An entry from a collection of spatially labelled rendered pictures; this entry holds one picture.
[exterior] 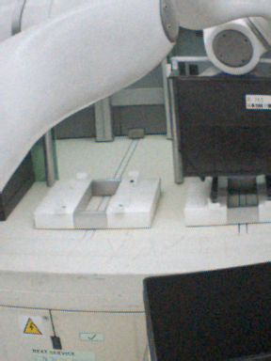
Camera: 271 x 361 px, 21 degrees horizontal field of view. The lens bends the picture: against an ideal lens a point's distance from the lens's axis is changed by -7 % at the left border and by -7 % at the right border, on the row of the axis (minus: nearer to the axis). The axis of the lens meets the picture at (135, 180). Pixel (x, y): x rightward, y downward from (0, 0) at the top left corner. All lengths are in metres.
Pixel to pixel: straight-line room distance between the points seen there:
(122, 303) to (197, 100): 0.36
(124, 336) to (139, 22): 0.71
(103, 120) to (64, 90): 1.37
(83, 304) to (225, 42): 0.48
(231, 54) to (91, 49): 0.46
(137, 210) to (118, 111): 0.71
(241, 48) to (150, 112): 0.99
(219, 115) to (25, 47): 0.73
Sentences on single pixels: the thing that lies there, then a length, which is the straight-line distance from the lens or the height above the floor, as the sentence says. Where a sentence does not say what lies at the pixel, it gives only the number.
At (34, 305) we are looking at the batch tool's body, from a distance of 1.23.
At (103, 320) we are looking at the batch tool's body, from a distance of 1.21.
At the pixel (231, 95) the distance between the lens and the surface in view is 1.28.
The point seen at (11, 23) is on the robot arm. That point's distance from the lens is 0.70.
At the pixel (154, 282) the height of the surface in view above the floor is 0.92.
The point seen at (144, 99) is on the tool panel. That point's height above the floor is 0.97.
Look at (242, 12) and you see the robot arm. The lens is 0.99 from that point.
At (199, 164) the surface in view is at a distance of 1.31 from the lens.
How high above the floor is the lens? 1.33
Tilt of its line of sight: 16 degrees down
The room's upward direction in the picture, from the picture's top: 4 degrees counter-clockwise
